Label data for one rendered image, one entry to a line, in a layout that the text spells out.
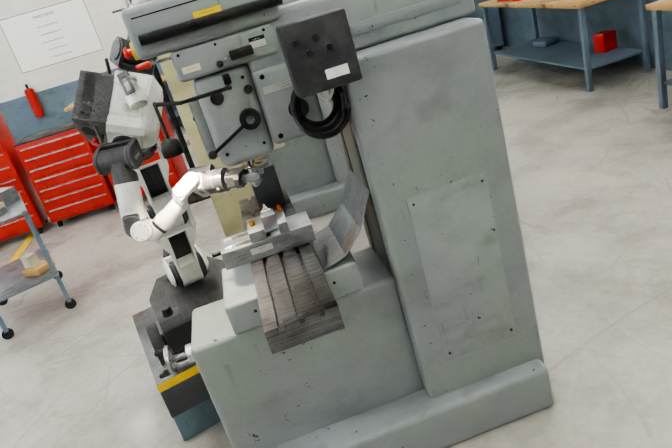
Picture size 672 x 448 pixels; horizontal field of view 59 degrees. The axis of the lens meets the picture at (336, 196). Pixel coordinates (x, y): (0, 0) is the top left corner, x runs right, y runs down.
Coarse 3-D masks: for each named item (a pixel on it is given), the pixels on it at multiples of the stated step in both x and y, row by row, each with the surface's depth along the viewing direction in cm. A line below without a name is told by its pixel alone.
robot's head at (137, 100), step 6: (132, 78) 216; (120, 84) 215; (126, 84) 214; (138, 90) 214; (126, 96) 214; (132, 96) 212; (138, 96) 213; (144, 96) 215; (132, 102) 212; (138, 102) 213; (144, 102) 216; (132, 108) 215; (138, 108) 218
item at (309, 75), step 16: (320, 16) 168; (336, 16) 169; (288, 32) 167; (304, 32) 168; (320, 32) 169; (336, 32) 170; (288, 48) 168; (304, 48) 169; (320, 48) 170; (336, 48) 171; (352, 48) 172; (288, 64) 171; (304, 64) 171; (320, 64) 172; (336, 64) 173; (352, 64) 174; (304, 80) 172; (320, 80) 173; (336, 80) 174; (352, 80) 175; (304, 96) 174
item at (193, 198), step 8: (128, 0) 558; (160, 80) 592; (168, 112) 604; (176, 120) 607; (176, 128) 609; (184, 144) 616; (184, 152) 618; (192, 160) 624; (192, 192) 644; (192, 200) 618; (200, 200) 614
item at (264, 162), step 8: (256, 160) 272; (264, 160) 267; (264, 168) 262; (272, 168) 262; (264, 176) 263; (272, 176) 264; (264, 184) 264; (272, 184) 265; (256, 192) 264; (264, 192) 265; (272, 192) 266; (280, 192) 267; (264, 200) 266; (272, 200) 267; (280, 200) 268
